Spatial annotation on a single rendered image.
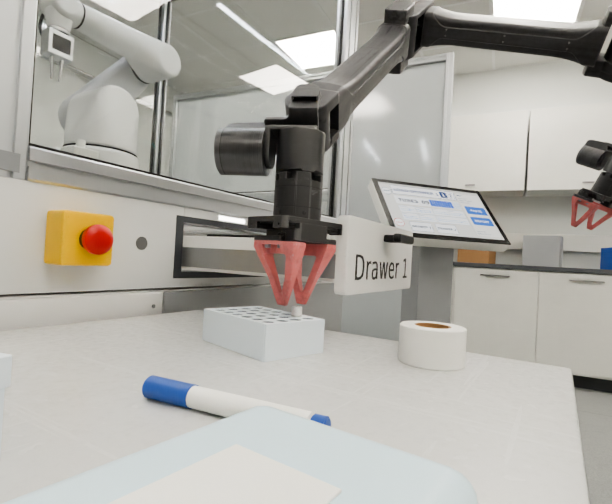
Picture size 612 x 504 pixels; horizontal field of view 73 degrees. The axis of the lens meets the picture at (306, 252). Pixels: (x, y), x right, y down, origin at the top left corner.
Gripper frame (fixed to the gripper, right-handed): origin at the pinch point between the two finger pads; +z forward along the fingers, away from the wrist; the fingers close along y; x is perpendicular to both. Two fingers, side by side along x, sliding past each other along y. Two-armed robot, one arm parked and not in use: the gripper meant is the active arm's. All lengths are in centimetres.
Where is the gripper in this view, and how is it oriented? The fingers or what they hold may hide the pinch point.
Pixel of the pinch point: (292, 297)
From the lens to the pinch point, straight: 49.4
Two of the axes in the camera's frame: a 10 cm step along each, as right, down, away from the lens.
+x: 7.4, 0.3, -6.7
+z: -0.6, 10.0, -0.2
